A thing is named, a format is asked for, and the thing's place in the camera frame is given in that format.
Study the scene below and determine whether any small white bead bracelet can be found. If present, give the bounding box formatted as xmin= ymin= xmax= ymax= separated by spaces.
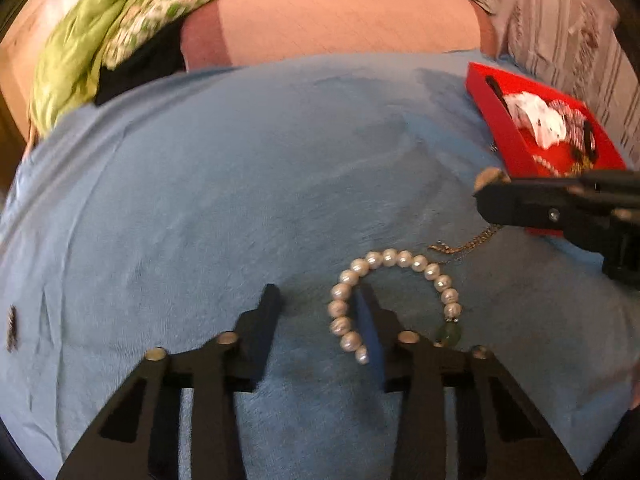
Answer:
xmin=531 ymin=153 xmax=564 ymax=177

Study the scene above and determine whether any leopard print scrunchie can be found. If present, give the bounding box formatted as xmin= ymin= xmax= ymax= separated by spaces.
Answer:
xmin=549 ymin=100 xmax=597 ymax=162

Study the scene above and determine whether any white floral scrunchie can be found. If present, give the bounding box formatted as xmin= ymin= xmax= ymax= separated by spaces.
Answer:
xmin=503 ymin=92 xmax=566 ymax=150

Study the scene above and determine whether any black hair tie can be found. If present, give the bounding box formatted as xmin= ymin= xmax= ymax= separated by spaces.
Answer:
xmin=484 ymin=74 xmax=514 ymax=116

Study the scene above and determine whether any large pearl bracelet green bead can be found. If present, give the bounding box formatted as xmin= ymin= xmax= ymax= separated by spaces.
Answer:
xmin=328 ymin=248 xmax=462 ymax=365

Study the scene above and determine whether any red tray box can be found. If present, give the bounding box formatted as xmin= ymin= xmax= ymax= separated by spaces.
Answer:
xmin=465 ymin=63 xmax=636 ymax=236

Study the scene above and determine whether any small dark hair clip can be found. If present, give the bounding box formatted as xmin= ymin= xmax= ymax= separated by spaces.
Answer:
xmin=6 ymin=306 xmax=17 ymax=352

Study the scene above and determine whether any striped floral cushion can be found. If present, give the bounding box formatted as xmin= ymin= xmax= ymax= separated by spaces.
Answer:
xmin=506 ymin=0 xmax=639 ymax=168

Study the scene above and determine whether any blue blanket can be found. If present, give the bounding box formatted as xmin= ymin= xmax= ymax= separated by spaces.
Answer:
xmin=0 ymin=48 xmax=640 ymax=480

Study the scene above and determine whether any pink mattress bolster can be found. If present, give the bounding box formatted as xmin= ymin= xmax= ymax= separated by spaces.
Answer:
xmin=181 ymin=0 xmax=498 ymax=70

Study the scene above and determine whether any green quilt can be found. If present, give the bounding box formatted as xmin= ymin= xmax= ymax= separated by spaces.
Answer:
xmin=29 ymin=0 xmax=214 ymax=138

